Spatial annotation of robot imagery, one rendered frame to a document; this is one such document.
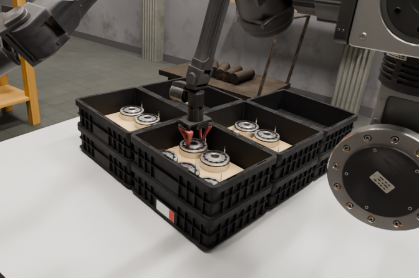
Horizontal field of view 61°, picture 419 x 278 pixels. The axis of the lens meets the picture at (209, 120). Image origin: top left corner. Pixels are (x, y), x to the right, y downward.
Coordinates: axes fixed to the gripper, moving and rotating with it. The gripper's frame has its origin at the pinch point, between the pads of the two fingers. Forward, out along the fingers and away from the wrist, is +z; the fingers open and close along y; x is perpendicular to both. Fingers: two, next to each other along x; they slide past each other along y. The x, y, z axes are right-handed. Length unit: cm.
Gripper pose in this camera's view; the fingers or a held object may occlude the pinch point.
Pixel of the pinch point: (194, 141)
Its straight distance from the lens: 129.3
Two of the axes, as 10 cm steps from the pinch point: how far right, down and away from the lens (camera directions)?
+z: -0.4, 9.0, 4.3
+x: 6.4, 3.5, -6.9
